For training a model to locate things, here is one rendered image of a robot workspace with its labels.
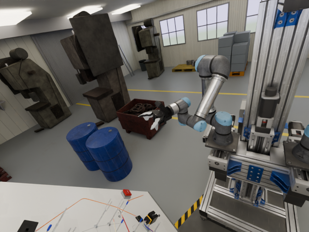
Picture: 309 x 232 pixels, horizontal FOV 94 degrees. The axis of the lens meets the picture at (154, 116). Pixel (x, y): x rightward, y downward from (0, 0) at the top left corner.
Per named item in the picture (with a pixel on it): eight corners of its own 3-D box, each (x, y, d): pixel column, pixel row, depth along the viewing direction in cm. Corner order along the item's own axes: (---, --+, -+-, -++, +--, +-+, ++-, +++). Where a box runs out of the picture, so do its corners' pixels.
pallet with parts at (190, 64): (201, 65, 691) (201, 58, 674) (196, 71, 637) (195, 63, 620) (178, 66, 756) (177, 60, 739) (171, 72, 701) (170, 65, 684)
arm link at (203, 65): (211, 129, 115) (210, 58, 86) (197, 122, 126) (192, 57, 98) (221, 122, 119) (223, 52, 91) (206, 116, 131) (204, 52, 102)
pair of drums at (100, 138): (109, 143, 333) (94, 114, 292) (138, 165, 261) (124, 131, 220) (82, 163, 298) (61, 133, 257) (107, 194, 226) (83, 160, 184)
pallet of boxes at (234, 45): (224, 65, 623) (225, 32, 558) (247, 64, 577) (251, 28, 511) (217, 76, 538) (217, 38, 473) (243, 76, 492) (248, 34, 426)
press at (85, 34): (110, 132, 371) (50, 6, 234) (83, 124, 439) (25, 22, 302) (142, 106, 461) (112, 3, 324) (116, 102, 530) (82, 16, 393)
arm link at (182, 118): (186, 130, 98) (185, 116, 93) (176, 123, 107) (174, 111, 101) (195, 124, 101) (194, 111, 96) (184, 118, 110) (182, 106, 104)
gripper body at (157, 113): (159, 128, 90) (174, 119, 94) (157, 117, 85) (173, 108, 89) (152, 122, 95) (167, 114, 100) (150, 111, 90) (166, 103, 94)
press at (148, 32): (152, 71, 792) (141, 20, 671) (170, 70, 737) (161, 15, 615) (139, 80, 705) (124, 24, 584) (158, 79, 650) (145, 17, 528)
